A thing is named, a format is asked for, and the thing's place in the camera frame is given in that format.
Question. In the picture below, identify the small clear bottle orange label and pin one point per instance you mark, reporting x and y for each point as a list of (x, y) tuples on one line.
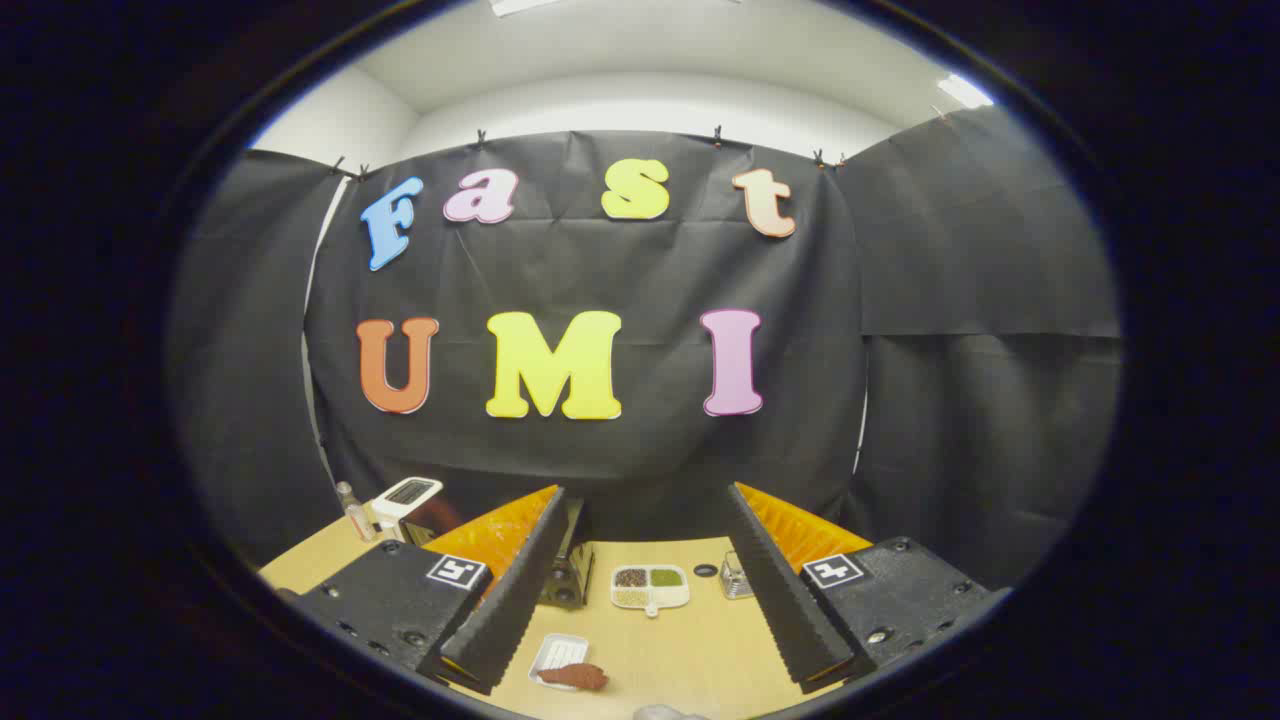
[(356, 518)]

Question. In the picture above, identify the white bread toaster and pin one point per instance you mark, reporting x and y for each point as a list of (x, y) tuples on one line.
[(400, 505)]

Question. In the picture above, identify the white plastic tray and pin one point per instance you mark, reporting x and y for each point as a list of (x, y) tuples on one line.
[(555, 648)]

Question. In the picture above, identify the ceiling light panel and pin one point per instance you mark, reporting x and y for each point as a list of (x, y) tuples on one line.
[(965, 91), (520, 5)]

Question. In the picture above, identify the raw red meat steak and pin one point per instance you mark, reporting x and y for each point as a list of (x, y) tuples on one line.
[(575, 677)]

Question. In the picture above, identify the white divided plate with beans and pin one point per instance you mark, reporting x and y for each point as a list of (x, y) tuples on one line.
[(650, 592)]

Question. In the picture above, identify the black toaster oven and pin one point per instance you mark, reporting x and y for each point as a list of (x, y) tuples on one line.
[(568, 570)]

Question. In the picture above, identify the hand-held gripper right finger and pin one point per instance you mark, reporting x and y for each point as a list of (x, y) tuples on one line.
[(775, 580)]

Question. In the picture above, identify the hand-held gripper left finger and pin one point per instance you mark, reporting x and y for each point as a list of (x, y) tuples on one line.
[(520, 580)]

